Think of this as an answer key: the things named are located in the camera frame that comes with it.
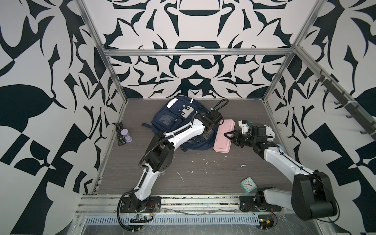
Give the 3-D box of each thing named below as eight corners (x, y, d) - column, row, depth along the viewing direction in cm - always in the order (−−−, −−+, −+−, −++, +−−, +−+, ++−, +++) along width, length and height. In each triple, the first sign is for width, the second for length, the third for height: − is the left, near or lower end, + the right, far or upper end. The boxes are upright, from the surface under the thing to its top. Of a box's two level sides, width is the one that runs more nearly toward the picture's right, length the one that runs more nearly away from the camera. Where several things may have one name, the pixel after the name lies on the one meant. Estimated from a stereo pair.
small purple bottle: (127, 143, 96) (123, 137, 90) (123, 137, 99) (119, 130, 93) (133, 140, 97) (130, 133, 91) (129, 133, 100) (126, 127, 95)
